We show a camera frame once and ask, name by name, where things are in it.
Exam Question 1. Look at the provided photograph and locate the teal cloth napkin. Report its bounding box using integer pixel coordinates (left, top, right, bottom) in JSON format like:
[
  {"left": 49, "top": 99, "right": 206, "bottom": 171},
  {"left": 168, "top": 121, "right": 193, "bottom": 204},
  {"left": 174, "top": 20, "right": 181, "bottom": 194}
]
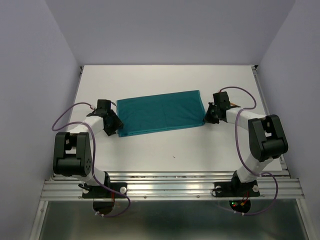
[{"left": 117, "top": 90, "right": 206, "bottom": 137}]

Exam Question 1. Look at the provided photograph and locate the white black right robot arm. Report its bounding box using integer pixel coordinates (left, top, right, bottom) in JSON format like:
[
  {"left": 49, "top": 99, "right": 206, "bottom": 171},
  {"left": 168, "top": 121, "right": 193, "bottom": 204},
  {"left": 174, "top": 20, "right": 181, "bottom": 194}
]
[{"left": 203, "top": 102, "right": 289, "bottom": 198}]

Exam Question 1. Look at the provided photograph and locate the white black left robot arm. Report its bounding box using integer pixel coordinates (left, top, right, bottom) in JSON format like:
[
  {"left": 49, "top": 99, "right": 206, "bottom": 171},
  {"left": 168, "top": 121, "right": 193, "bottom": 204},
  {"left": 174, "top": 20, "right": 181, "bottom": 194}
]
[{"left": 52, "top": 109, "right": 127, "bottom": 198}]

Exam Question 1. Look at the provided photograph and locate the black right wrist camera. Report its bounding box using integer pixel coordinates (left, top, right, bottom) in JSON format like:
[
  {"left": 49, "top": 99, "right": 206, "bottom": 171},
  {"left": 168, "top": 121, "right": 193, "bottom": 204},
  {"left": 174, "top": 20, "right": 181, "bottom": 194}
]
[{"left": 213, "top": 91, "right": 231, "bottom": 110}]

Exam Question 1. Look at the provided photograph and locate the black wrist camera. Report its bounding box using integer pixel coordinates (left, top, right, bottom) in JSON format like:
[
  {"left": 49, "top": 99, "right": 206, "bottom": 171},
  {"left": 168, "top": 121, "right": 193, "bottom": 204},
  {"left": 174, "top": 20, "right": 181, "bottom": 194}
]
[
  {"left": 96, "top": 99, "right": 111, "bottom": 114},
  {"left": 213, "top": 91, "right": 231, "bottom": 110}
]

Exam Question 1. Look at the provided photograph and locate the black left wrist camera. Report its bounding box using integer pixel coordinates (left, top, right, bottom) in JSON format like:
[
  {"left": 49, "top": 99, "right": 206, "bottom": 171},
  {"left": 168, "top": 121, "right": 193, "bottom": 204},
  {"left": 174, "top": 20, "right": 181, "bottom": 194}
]
[{"left": 96, "top": 99, "right": 111, "bottom": 114}]

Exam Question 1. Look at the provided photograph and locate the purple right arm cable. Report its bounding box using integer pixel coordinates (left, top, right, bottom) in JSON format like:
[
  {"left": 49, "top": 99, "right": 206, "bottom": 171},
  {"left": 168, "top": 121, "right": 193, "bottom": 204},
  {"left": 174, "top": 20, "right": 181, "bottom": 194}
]
[{"left": 214, "top": 86, "right": 280, "bottom": 217}]

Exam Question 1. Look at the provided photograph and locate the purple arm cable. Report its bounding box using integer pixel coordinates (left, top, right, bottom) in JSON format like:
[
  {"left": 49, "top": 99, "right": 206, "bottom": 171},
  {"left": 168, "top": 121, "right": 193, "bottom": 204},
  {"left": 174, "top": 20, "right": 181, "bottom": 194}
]
[
  {"left": 51, "top": 101, "right": 132, "bottom": 218},
  {"left": 214, "top": 86, "right": 280, "bottom": 217}
]

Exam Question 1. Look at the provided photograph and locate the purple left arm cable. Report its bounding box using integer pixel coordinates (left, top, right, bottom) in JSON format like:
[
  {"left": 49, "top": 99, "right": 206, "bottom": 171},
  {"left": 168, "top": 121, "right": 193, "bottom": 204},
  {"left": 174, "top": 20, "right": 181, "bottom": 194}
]
[{"left": 51, "top": 101, "right": 132, "bottom": 218}]

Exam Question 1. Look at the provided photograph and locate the aluminium front rail frame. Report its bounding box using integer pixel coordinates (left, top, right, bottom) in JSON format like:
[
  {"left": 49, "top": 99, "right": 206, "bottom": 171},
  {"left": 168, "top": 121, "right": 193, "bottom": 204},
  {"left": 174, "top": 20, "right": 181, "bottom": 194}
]
[{"left": 30, "top": 170, "right": 317, "bottom": 240}]

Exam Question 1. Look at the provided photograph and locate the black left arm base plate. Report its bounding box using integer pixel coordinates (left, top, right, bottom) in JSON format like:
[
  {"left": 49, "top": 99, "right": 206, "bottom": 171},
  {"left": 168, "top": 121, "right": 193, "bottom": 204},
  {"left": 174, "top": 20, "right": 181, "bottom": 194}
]
[{"left": 78, "top": 182, "right": 128, "bottom": 199}]

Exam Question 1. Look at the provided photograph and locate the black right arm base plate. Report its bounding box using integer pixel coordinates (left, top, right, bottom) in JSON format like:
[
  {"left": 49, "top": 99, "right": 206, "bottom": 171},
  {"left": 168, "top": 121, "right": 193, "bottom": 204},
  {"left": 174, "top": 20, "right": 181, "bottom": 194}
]
[{"left": 211, "top": 180, "right": 260, "bottom": 199}]

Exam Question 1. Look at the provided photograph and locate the aluminium right side rail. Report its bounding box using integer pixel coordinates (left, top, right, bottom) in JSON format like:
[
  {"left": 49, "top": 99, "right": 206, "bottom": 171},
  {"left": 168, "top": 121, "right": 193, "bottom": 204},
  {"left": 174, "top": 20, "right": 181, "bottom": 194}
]
[{"left": 248, "top": 65, "right": 289, "bottom": 175}]

